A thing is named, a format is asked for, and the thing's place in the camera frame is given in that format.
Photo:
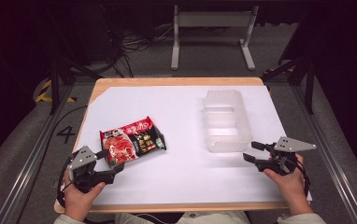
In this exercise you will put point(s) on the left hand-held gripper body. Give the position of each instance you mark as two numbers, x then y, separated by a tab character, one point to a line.
84	174

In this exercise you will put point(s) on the person's beige shirt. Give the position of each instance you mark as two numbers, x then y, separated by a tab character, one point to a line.
186	217

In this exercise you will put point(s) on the red and black noodle packet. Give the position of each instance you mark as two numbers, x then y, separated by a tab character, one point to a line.
132	141

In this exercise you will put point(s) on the white paper sheet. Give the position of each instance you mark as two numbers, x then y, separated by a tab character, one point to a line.
182	168

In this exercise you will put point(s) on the clear plastic container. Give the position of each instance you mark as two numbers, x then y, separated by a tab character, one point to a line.
226	120

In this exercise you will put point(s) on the person's right hand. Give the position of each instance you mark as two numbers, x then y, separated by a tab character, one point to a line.
288	186

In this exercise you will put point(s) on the yellow and black floor tape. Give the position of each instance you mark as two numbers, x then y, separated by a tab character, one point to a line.
44	92

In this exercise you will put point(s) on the person's left hand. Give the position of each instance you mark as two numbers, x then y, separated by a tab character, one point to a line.
79	200

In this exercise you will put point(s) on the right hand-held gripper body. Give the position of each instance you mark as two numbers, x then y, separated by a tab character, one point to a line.
284	157

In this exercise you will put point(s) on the black metal stand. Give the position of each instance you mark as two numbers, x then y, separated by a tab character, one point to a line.
63	59
295	68

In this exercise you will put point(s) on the grey metal stand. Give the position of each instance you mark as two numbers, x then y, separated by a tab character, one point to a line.
212	34

